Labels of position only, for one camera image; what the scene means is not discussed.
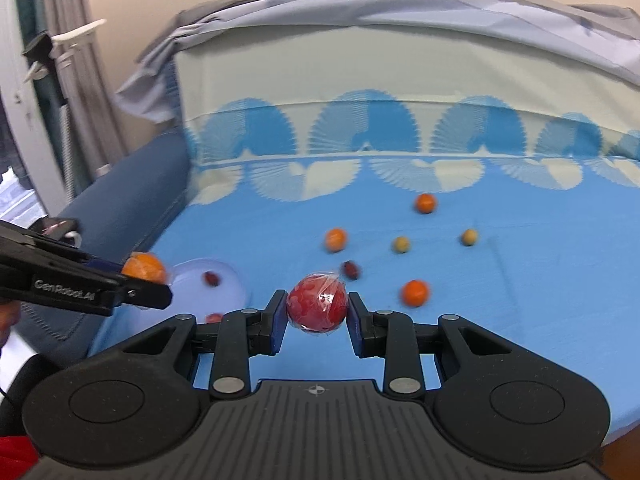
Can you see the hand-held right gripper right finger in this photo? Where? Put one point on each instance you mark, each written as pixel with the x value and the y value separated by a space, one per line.
pixel 356 326

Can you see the grey sheet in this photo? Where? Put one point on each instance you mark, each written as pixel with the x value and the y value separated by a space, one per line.
pixel 400 5

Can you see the light blue plate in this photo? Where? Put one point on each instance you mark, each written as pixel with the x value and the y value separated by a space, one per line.
pixel 225 280

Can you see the white drying rack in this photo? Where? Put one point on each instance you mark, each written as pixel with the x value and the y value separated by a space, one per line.
pixel 75 35

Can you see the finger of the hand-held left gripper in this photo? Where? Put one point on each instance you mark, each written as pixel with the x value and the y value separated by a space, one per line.
pixel 102 263
pixel 145 296

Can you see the red date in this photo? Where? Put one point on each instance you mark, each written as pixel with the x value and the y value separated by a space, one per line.
pixel 215 317
pixel 351 270
pixel 211 278

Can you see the red apple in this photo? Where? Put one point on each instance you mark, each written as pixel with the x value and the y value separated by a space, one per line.
pixel 317 302

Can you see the orange mandarin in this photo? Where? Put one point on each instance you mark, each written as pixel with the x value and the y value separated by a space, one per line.
pixel 415 293
pixel 143 266
pixel 335 239
pixel 426 203

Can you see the blue sofa armrest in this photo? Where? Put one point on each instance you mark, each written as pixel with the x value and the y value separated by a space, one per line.
pixel 135 195

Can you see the grey curtain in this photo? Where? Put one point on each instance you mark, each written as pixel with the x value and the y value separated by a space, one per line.
pixel 95 85

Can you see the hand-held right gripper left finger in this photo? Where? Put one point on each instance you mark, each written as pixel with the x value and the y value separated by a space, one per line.
pixel 277 321

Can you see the blue printed blanket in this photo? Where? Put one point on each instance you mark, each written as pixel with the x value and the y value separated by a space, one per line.
pixel 500 310

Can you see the red clothing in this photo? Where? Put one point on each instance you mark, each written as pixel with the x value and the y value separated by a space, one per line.
pixel 15 460

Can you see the black smartphone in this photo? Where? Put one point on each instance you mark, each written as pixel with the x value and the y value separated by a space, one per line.
pixel 55 226

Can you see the small green fruit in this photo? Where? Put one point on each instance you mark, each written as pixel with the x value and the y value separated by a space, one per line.
pixel 469 237
pixel 400 245

